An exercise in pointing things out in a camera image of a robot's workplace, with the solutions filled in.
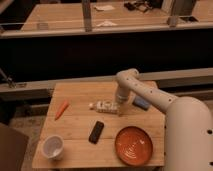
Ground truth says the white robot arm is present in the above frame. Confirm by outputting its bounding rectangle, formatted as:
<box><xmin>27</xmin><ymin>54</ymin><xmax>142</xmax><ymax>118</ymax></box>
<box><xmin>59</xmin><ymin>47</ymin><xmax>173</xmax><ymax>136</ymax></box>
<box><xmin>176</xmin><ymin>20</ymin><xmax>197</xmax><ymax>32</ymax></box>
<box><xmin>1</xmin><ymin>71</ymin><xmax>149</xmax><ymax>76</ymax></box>
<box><xmin>115</xmin><ymin>68</ymin><xmax>213</xmax><ymax>171</ymax></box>

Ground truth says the orange ceramic bowl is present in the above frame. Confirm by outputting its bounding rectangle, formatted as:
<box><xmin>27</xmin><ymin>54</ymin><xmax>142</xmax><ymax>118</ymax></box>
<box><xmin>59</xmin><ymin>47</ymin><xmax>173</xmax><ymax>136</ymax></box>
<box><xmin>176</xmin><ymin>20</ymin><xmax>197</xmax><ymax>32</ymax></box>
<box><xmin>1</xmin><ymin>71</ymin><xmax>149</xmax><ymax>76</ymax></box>
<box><xmin>114</xmin><ymin>126</ymin><xmax>153</xmax><ymax>166</ymax></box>

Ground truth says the white paper cup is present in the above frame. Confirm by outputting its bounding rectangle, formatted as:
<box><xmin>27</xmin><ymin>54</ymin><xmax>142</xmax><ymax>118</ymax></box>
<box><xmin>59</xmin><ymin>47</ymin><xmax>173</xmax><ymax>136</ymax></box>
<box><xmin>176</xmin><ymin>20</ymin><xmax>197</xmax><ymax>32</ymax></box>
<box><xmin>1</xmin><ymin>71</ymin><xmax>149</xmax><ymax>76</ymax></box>
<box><xmin>41</xmin><ymin>135</ymin><xmax>64</xmax><ymax>160</ymax></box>

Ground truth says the metal post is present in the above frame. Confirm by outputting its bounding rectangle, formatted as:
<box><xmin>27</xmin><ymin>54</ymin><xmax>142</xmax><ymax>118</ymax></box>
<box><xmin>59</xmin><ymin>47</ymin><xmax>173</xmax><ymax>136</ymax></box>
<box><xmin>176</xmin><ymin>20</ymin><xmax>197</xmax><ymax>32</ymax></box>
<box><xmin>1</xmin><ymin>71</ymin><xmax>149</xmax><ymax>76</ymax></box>
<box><xmin>167</xmin><ymin>0</ymin><xmax>197</xmax><ymax>27</ymax></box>
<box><xmin>82</xmin><ymin>0</ymin><xmax>92</xmax><ymax>32</ymax></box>

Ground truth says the metal clamp bracket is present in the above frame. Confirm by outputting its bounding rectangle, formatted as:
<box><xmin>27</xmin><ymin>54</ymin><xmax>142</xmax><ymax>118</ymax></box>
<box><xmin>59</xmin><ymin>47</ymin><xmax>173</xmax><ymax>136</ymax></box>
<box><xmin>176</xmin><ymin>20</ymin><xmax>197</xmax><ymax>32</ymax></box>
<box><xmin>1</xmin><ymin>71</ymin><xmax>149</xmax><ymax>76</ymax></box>
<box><xmin>0</xmin><ymin>68</ymin><xmax>27</xmax><ymax>88</ymax></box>

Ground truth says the black remote control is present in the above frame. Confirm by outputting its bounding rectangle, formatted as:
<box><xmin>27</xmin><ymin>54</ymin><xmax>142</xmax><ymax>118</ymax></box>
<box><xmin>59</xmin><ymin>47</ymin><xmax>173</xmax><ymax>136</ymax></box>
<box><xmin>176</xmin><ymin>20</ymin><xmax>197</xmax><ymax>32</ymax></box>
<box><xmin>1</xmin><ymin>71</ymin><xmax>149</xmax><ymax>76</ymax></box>
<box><xmin>89</xmin><ymin>121</ymin><xmax>104</xmax><ymax>144</ymax></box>

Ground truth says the white crumpled paper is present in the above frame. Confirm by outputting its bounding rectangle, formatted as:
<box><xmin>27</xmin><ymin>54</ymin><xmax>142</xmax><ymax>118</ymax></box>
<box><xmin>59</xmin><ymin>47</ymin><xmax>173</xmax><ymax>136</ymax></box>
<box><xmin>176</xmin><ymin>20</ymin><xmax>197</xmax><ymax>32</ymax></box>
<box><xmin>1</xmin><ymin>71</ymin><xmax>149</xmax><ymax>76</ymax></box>
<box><xmin>97</xmin><ymin>20</ymin><xmax>117</xmax><ymax>27</ymax></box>

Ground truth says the blue sponge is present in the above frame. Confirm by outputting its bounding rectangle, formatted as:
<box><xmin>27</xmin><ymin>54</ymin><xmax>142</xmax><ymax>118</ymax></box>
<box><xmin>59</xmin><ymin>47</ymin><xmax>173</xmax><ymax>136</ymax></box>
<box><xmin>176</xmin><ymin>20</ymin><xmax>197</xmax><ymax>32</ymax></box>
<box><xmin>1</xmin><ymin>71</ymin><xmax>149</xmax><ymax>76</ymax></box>
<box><xmin>133</xmin><ymin>96</ymin><xmax>150</xmax><ymax>110</ymax></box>

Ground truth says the metal post right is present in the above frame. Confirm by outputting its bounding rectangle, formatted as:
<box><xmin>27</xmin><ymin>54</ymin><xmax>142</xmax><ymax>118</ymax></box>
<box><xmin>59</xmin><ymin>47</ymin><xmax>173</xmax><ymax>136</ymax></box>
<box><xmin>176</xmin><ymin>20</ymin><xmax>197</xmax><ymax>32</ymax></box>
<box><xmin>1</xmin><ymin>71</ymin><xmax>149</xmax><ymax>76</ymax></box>
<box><xmin>167</xmin><ymin>0</ymin><xmax>197</xmax><ymax>27</ymax></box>

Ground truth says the white plastic bottle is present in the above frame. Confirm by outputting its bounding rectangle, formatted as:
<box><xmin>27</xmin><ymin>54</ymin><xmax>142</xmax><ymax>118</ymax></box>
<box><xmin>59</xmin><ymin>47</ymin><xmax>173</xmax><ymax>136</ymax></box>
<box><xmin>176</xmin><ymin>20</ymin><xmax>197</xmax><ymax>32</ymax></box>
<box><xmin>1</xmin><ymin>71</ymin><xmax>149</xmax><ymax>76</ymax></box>
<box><xmin>89</xmin><ymin>101</ymin><xmax>119</xmax><ymax>114</ymax></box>

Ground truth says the black tool pile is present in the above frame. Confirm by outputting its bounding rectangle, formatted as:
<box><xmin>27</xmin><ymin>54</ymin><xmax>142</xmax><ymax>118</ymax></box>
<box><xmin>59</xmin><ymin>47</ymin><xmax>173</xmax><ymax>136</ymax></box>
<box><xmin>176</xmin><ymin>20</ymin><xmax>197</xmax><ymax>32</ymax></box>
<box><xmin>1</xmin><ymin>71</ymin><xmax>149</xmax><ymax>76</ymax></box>
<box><xmin>124</xmin><ymin>1</ymin><xmax>152</xmax><ymax>13</ymax></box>

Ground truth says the white paper sheet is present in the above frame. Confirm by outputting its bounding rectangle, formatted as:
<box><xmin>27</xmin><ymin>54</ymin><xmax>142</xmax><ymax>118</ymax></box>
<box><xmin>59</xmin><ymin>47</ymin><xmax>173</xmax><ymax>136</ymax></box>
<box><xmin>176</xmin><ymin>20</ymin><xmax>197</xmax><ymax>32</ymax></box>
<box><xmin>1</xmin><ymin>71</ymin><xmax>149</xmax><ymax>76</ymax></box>
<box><xmin>94</xmin><ymin>5</ymin><xmax>115</xmax><ymax>11</ymax></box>

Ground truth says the wooden workbench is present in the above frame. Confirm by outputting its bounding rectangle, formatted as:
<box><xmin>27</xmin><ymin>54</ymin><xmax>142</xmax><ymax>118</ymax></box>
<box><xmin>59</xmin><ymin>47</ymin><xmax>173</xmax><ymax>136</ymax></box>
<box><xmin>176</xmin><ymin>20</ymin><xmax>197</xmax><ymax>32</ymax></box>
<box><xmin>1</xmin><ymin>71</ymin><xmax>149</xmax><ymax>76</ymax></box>
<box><xmin>0</xmin><ymin>0</ymin><xmax>213</xmax><ymax>39</ymax></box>

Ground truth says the orange carrot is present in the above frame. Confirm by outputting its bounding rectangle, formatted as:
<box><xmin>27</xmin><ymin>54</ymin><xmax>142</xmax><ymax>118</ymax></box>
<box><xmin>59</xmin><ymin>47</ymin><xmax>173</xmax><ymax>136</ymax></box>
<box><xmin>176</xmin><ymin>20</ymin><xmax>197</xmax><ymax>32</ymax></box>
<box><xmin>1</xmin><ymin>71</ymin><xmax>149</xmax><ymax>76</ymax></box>
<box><xmin>55</xmin><ymin>101</ymin><xmax>69</xmax><ymax>120</ymax></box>

